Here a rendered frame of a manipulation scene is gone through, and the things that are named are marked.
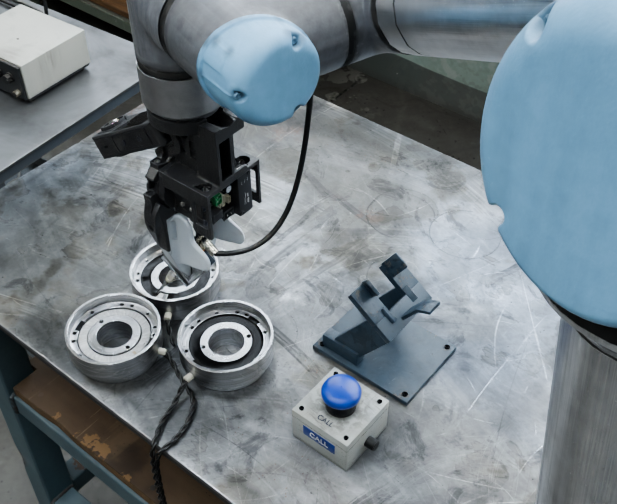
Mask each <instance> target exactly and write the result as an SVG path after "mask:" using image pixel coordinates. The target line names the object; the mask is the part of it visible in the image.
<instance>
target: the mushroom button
mask: <svg viewBox="0 0 617 504"><path fill-rule="evenodd" d="M361 394H362V390H361V386H360V384H359V383H358V381H357V380H356V379H354V378H353V377H351V376H349V375H346V374H336V375H333V376H331V377H329V378H328V379H327V380H325V382H324V383H323V385H322V387H321V397H322V399H323V401H324V403H325V404H326V405H328V406H329V407H331V408H333V409H336V410H347V409H350V408H353V407H354V406H356V405H357V404H358V403H359V401H360V399H361Z"/></svg>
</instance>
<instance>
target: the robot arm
mask: <svg viewBox="0 0 617 504"><path fill-rule="evenodd" d="M126 2H127V8H128V14H129V20H130V26H131V32H132V38H133V43H134V50H135V56H136V67H137V74H138V80H139V86H140V92H141V98H142V101H143V103H144V105H145V107H146V110H147V111H144V112H141V113H137V114H134V115H130V116H127V115H123V116H120V117H117V118H115V119H112V120H110V121H109V122H108V123H106V124H105V125H104V126H102V127H101V128H100V129H101V131H100V132H98V134H96V135H94V136H93V137H92V139H93V141H94V142H95V144H96V146H97V148H98V149H99V151H100V153H101V154H102V156H103V158H104V159H107V158H112V157H122V156H125V155H127V154H130V153H134V152H138V151H143V150H147V149H152V148H156V147H158V148H156V149H155V153H156V155H157V156H156V157H155V158H153V159H152V160H150V166H149V168H148V172H147V173H146V175H145V178H146V179H147V184H146V187H147V191H146V192H144V193H143V196H144V200H145V206H144V219H145V224H146V227H147V229H148V231H149V232H150V234H151V236H152V237H153V239H154V240H155V242H156V244H157V245H158V246H159V247H160V248H161V250H162V251H163V253H164V254H165V255H166V257H167V258H168V259H169V261H170V262H171V263H172V264H173V265H174V266H175V267H176V268H177V269H178V270H179V271H181V272H183V273H184V274H186V275H188V276H191V275H192V267H194V268H197V269H200V270H203V271H208V270H210V268H211V264H210V260H209V258H208V256H207V255H206V254H205V253H204V251H203V250H202V249H201V248H200V247H199V246H198V244H197V243H196V242H195V239H194V235H193V228H194V231H195V233H196V234H195V237H196V238H197V237H198V236H205V237H206V238H208V239H210V240H211V241H212V243H213V244H214V245H215V243H216V239H220V240H225V241H229V242H233V243H237V244H242V243H243V242H244V240H245V237H244V233H243V231H242V230H241V228H240V227H238V226H237V225H236V224H235V223H234V222H233V221H232V220H231V219H230V218H229V217H230V216H232V215H234V213H235V214H237V215H239V216H243V215H244V214H245V213H246V212H248V211H249V210H250V209H251V208H252V207H253V203H252V200H254V201H256V202H258V203H261V202H262V198H261V181H260V163H259V159H258V158H256V157H254V156H252V155H250V154H248V153H246V152H244V151H242V150H240V149H238V148H236V147H234V141H233V134H235V133H236V132H238V131H239V130H240V129H242V128H243V127H244V121H245V122H247V123H249V124H252V125H257V126H270V125H275V124H278V123H281V122H283V121H286V120H287V119H289V118H291V117H292V116H293V115H294V112H295V111H296V110H297V109H298V108H299V107H300V106H305V105H306V103H307V102H308V101H309V99H310V98H311V96H312V94H313V93H314V91H315V88H316V86H317V83H318V79H319V76H321V75H324V74H326V73H329V72H332V71H334V70H337V69H339V68H342V67H345V66H347V65H350V64H352V63H355V62H358V61H361V60H363V59H366V58H369V57H371V56H374V55H378V54H383V53H392V54H404V55H416V56H428V57H440V58H452V59H464V60H475V61H487V62H499V65H498V67H497V70H496V72H495V74H494V76H493V79H492V82H491V85H490V87H489V91H488V94H487V97H486V101H485V106H484V111H483V116H482V124H481V134H480V159H481V170H482V177H483V184H484V188H485V193H486V197H487V201H488V203H489V204H490V205H498V206H499V207H500V208H501V209H502V211H503V214H504V222H503V223H502V224H500V225H499V227H498V231H499V233H500V235H501V237H502V239H503V241H504V243H505V245H506V247H507V249H508V250H509V252H510V254H511V255H512V257H513V258H514V260H515V261H516V263H517V264H518V266H519V267H520V268H521V270H522V271H523V272H524V273H525V275H526V276H527V277H528V278H529V279H530V280H531V281H532V282H533V283H534V285H535V286H536V287H537V288H538V289H539V290H540V292H541V294H542V295H543V297H544V298H545V300H546V301H547V303H548V304H549V305H550V306H551V308H552V309H553V310H554V311H555V312H556V313H557V314H558V315H559V316H560V317H561V318H560V326H559V333H558V341H557V348H556V355H555V363H554V370H553V378H552V385H551V393H550V400H549V407H548V415H547V422H546V430H545V437H544V445H543V452H542V459H541V467H540V474H539V481H538V489H537V496H536V503H535V504H617V0H126ZM250 169H251V170H253V171H255V179H256V190H255V189H253V188H251V170H250ZM187 217H188V218H190V221H192V222H193V228H192V225H191V223H190V221H189V220H188V219H187Z"/></svg>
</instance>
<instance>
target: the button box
mask: <svg viewBox="0 0 617 504"><path fill-rule="evenodd" d="M336 374H345V373H344V372H342V371H340V370H339V369H337V368H336V367H334V368H333V369H332V370H331V371H330V372H329V373H328V374H327V375H326V376H325V377H324V378H323V379H322V380H321V381H320V382H319V383H318V384H317V385H316V386H315V387H314V388H313V389H312V390H311V391H310V392H309V393H308V394H307V395H306V396H305V397H304V398H303V399H302V400H301V401H300V402H299V403H298V404H297V405H296V406H295V407H294V408H293V409H292V427H293V436H295V437H296V438H298V439H299V440H301V441H302V442H303V443H305V444H306V445H308V446H309V447H311V448H312V449H314V450H315V451H316V452H318V453H319V454H321V455H322V456H324V457H325V458H327V459H328V460H330V461H331V462H332V463H334V464H335V465H337V466H338V467H340V468H341V469H343V470H344V471H345V472H347V470H348V469H349V468H350V467H351V466H352V465H353V464H354V463H355V462H356V460H357V459H358V458H359V457H360V456H361V455H362V454H363V453H364V451H365V450H366V449H367V448H368V449H370V450H371V451H375V450H376V449H377V448H378V446H379V441H378V440H377V439H376V438H377V437H378V436H379V435H380V434H381V432H382V431H383V430H384V429H385V428H386V427H387V417H388V407H389V401H388V400H387V399H385V398H384V397H382V396H380V395H379V394H377V393H376V392H374V391H372V390H371V389H369V388H368V387H366V386H364V385H363V384H361V383H360V382H358V383H359V384H360V386H361V390H362V394H361V399H360V401H359V403H358V404H357V405H356V406H354V407H353V408H350V409H347V410H336V409H333V408H331V407H329V406H328V405H326V404H325V403H324V401H323V399H322V397H321V387H322V385H323V383H324V382H325V380H327V379H328V378H329V377H331V376H333V375H336Z"/></svg>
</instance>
